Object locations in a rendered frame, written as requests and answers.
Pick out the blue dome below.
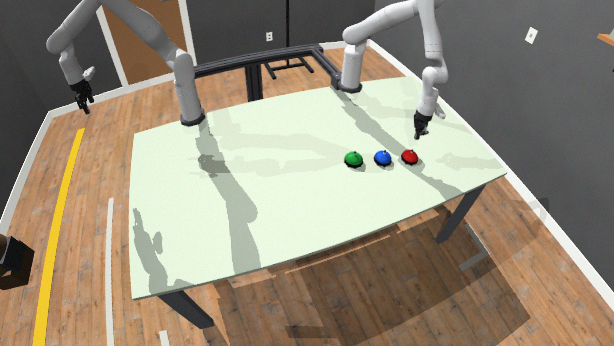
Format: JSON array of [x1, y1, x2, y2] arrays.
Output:
[[374, 150, 392, 167]]

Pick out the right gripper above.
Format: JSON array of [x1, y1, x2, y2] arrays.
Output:
[[69, 79, 94, 115]]

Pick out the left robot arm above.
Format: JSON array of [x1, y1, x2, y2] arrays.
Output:
[[341, 0, 449, 119]]

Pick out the red bell dome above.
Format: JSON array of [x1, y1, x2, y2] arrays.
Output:
[[401, 149, 418, 166]]

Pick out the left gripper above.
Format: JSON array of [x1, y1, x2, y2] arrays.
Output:
[[414, 109, 433, 140]]

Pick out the green bell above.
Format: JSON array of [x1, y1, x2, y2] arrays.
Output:
[[344, 151, 363, 169]]

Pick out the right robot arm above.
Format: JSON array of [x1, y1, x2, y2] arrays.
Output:
[[46, 0, 202, 121]]

